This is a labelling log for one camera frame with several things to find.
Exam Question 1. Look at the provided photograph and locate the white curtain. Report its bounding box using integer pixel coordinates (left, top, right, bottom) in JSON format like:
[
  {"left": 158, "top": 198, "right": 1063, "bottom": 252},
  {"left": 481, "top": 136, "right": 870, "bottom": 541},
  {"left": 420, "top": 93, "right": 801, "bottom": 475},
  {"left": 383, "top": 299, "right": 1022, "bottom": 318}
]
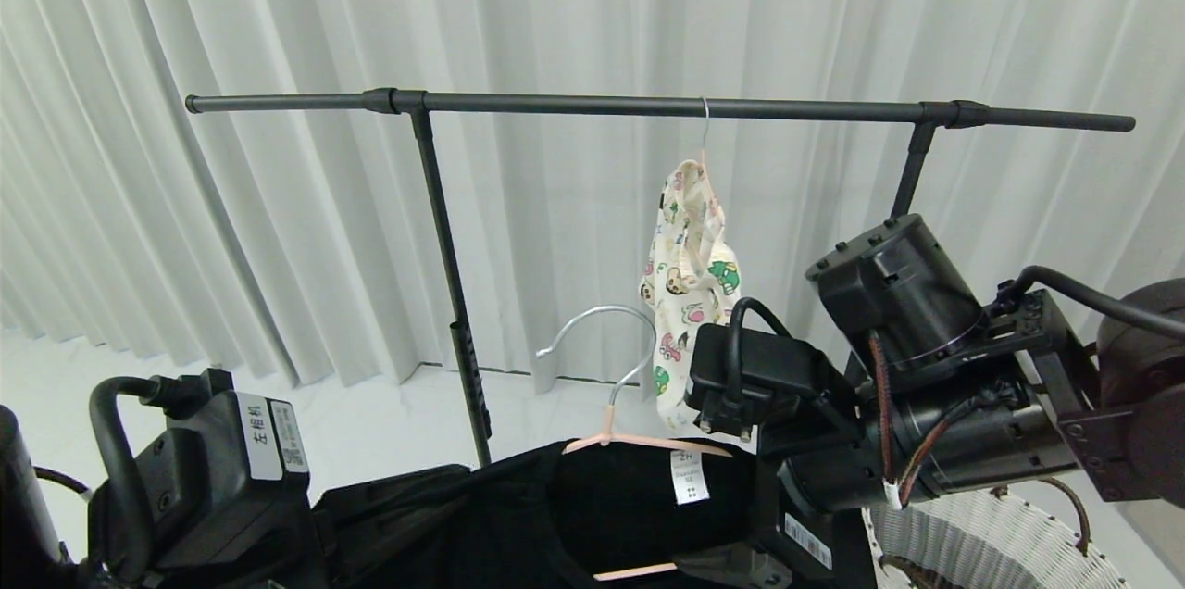
[{"left": 0, "top": 0, "right": 1185, "bottom": 395}]

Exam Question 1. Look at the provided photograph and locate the black garment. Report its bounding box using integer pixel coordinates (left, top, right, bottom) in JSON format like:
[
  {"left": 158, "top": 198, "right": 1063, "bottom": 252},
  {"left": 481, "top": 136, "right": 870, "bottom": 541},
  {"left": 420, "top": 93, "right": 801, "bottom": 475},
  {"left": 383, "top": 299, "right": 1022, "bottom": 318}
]
[{"left": 313, "top": 436, "right": 788, "bottom": 589}]

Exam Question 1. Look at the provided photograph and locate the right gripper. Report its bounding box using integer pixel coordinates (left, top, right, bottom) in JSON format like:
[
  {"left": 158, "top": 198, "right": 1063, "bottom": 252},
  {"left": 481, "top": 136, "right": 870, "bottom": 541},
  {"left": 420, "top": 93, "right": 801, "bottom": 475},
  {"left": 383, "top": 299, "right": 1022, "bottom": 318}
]
[{"left": 674, "top": 436, "right": 890, "bottom": 589}]

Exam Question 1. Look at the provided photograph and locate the black clothes rack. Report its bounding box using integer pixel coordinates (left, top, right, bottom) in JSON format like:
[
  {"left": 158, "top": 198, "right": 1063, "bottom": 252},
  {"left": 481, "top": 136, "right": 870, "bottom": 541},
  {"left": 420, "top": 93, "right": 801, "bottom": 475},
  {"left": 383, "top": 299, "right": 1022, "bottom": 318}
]
[{"left": 185, "top": 87, "right": 1138, "bottom": 470}]

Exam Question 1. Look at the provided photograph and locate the white laundry basket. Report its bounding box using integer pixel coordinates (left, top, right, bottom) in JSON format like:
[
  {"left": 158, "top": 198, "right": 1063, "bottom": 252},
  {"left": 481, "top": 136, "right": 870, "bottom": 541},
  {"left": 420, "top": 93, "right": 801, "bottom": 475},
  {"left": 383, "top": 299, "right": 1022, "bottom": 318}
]
[{"left": 861, "top": 476, "right": 1132, "bottom": 589}]

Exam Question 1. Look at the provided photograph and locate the pink clothes hanger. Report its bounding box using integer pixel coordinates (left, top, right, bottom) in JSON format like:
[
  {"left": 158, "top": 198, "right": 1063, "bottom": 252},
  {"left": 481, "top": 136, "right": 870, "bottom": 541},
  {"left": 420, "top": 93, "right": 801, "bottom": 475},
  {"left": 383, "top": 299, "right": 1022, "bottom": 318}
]
[
  {"left": 535, "top": 304, "right": 734, "bottom": 583},
  {"left": 699, "top": 96, "right": 728, "bottom": 275}
]

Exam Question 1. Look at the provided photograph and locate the cream printed garment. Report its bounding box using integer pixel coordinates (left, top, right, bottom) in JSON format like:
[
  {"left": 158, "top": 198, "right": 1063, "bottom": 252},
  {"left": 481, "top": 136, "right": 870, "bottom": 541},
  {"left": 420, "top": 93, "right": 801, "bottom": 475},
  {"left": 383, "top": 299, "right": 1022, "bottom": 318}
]
[{"left": 639, "top": 159, "right": 743, "bottom": 438}]

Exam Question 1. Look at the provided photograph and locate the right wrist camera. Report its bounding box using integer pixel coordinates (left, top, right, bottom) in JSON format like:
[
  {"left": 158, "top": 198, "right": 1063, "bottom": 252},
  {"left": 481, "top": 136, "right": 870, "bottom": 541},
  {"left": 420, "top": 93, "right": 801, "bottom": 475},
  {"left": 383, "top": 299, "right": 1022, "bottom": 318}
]
[{"left": 683, "top": 322, "right": 839, "bottom": 438}]

